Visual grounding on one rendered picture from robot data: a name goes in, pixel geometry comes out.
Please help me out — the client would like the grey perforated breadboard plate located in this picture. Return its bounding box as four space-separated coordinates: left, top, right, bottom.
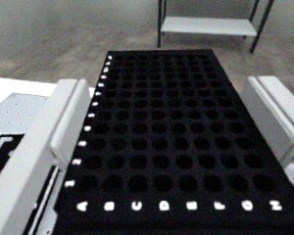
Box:
0 92 294 235

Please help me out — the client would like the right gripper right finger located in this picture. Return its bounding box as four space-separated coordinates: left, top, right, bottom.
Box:
239 76 294 169

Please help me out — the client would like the black well plate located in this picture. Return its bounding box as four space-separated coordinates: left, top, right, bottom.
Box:
51 49 294 235

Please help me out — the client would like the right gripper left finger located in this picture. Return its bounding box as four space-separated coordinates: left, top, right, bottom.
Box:
0 79 92 235

